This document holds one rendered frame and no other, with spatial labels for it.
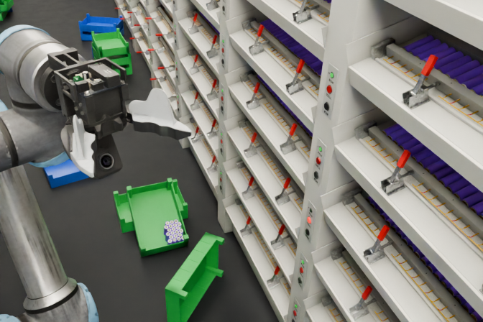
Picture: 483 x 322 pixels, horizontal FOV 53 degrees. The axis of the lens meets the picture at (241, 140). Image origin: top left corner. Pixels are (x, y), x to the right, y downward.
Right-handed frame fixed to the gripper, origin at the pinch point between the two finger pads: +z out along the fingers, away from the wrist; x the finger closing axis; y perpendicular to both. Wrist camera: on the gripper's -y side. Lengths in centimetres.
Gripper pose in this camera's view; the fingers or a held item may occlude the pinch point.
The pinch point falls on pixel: (144, 157)
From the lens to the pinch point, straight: 57.0
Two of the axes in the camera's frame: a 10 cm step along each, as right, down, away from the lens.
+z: 6.7, 4.1, -6.2
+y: 0.2, -8.5, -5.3
